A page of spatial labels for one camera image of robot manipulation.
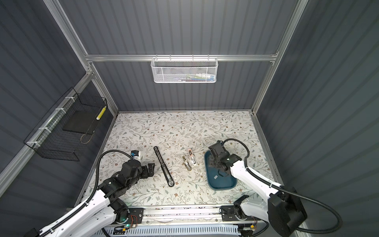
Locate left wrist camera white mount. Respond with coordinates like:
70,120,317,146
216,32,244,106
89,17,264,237
131,150,142,161

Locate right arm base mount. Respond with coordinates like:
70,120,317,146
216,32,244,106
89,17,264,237
219,205,256,222

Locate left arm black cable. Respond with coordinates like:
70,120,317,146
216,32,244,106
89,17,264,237
38,149,134,237

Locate aluminium corner post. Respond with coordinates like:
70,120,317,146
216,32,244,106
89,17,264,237
251,0,309,115
43,0,119,116

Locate pink mini stapler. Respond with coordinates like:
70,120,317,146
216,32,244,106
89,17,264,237
188,149,197,165

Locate pens in white basket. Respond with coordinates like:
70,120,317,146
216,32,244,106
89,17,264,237
172,73,216,83

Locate aluminium corner post left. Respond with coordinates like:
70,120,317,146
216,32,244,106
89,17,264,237
43,0,119,116

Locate black wire basket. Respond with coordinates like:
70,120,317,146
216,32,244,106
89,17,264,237
24,89,108,162

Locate black long stapler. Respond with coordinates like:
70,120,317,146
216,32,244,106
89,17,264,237
154,146,175,187

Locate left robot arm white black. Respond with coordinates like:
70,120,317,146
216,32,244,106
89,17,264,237
24,159,155,237

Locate beige mini stapler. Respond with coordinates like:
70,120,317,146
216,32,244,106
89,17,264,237
182,156,192,171

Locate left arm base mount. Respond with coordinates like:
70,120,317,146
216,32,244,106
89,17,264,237
115,208,145,228

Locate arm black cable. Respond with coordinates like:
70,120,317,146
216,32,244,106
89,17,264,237
221,138,343,235
38,149,134,237

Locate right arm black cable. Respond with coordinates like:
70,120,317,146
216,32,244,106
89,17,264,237
221,138,343,235

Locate teal plastic tray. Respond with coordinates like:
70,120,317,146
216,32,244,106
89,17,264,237
204,151,237,191

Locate aluminium horizontal back rail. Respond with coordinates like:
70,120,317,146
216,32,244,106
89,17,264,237
85,54,277,62

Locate white wire mesh basket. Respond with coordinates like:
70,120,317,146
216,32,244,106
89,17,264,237
151,60,219,84

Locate white slotted cable duct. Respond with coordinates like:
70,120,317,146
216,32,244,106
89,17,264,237
105,224,241,237

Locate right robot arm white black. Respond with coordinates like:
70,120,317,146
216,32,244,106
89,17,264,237
209,139,308,237

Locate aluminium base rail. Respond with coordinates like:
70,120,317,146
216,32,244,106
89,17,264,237
59,202,303,227

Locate yellow marker in basket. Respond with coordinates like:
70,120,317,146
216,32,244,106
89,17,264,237
96,106,107,120

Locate aluminium corner post right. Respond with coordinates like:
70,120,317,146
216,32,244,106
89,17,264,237
251,0,309,115

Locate black pad in basket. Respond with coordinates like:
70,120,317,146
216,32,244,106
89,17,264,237
63,111,100,135

